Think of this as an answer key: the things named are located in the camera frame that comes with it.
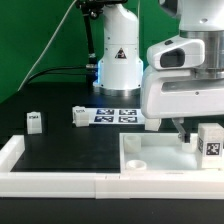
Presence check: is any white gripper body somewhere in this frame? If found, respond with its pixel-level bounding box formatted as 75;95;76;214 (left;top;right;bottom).
139;37;224;121

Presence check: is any black camera stand pole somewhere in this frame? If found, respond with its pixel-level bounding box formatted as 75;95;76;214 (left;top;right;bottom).
75;0;103;86

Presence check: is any black cable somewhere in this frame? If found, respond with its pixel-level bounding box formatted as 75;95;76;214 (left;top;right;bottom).
23;65;92;88

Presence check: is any white U-shaped fence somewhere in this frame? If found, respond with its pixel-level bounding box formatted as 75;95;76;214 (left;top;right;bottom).
0;135;224;199

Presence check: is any white square tabletop tray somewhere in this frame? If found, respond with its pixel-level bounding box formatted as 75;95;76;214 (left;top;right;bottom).
119;133;224;173

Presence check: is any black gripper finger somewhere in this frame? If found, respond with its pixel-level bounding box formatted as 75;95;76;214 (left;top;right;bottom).
172;118;190;143

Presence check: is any printed marker sheet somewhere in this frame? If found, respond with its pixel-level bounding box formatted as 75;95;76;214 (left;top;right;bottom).
87;108;145;125

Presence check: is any white cable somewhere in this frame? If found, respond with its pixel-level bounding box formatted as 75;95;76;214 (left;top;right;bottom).
17;0;78;92

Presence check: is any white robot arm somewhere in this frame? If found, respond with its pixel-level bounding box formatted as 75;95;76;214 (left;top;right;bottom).
94;0;224;137

